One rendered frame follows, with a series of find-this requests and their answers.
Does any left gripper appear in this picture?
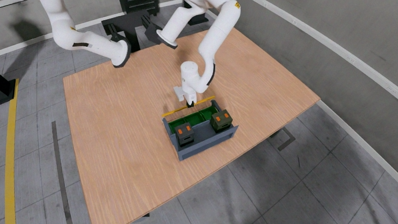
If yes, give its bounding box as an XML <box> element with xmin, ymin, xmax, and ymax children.
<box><xmin>184</xmin><ymin>91</ymin><xmax>196</xmax><ymax>108</ymax></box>

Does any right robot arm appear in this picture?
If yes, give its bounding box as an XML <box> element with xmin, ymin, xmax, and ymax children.
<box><xmin>40</xmin><ymin>0</ymin><xmax>128</xmax><ymax>66</ymax></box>

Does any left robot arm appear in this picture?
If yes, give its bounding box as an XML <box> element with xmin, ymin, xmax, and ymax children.
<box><xmin>156</xmin><ymin>0</ymin><xmax>241</xmax><ymax>101</ymax></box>

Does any grey-blue rack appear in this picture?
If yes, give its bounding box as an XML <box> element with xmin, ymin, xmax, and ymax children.
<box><xmin>161</xmin><ymin>118</ymin><xmax>239</xmax><ymax>161</ymax></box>

